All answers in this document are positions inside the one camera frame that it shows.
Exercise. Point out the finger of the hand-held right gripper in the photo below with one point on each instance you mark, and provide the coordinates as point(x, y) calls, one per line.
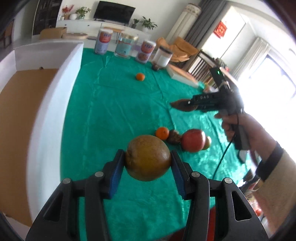
point(186, 102)

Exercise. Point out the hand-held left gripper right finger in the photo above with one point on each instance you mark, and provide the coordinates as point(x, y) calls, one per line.
point(178, 176)

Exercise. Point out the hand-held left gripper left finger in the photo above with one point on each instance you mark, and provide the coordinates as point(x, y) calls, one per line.
point(116, 178)

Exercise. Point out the brown kiwi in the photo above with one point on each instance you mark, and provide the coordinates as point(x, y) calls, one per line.
point(181, 107)

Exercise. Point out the yellow-brown pear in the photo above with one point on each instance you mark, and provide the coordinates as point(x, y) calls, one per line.
point(148, 157)

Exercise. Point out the person's right hand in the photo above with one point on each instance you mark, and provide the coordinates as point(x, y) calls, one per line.
point(254, 134)

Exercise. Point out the flat white box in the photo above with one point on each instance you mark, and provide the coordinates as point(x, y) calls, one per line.
point(182, 76)

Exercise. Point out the brown rough round fruit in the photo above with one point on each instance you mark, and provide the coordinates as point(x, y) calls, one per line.
point(174, 138)

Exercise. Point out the red apple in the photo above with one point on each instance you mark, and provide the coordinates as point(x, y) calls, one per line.
point(193, 140)

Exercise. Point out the wooden chair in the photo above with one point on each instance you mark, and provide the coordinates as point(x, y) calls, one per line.
point(203, 63)

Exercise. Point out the small orange tangerine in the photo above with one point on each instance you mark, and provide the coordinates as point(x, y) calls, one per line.
point(162, 133)

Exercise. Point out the small green-red fruit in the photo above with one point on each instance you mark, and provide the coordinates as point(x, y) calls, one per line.
point(207, 143)

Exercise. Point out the dark brown avocado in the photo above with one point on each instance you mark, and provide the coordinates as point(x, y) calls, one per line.
point(155, 67)

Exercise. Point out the glass jar with black lid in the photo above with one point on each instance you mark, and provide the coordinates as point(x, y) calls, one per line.
point(162, 56)

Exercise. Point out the orange cloth on chair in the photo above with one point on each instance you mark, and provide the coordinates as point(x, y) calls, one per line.
point(180, 49)

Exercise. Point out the white can with orange label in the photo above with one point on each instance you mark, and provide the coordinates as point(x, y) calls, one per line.
point(145, 52)

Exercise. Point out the green tablecloth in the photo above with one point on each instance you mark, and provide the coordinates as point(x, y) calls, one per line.
point(115, 104)

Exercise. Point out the red window decoration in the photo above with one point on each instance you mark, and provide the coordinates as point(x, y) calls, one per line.
point(220, 29)

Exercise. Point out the white tower air conditioner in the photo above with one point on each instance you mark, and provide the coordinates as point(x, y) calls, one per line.
point(185, 22)

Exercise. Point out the grey curtain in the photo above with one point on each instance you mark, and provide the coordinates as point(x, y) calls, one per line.
point(205, 20)

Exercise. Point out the clear jar with blue label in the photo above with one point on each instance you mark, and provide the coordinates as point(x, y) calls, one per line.
point(126, 45)

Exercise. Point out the black wrist band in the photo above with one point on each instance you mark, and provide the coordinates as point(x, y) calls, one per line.
point(270, 162)

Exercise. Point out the leafy potted plant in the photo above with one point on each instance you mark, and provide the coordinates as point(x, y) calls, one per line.
point(148, 23)

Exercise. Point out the small green potted plant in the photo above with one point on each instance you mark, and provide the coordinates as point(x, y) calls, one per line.
point(135, 23)

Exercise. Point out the large white open box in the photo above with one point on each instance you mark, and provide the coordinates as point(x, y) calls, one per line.
point(46, 115)

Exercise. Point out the left red-label tin can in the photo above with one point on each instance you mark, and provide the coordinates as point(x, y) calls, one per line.
point(103, 41)

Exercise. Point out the black television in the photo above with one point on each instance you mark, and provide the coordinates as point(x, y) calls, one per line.
point(114, 11)

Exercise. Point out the round wooden tray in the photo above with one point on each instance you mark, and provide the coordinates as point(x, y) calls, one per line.
point(75, 36)

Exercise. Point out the cardboard box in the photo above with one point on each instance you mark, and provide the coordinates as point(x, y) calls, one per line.
point(53, 33)

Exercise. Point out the red flower plant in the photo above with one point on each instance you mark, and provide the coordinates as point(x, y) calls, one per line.
point(67, 10)

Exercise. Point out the dark bookcase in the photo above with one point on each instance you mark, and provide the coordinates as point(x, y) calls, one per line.
point(46, 16)

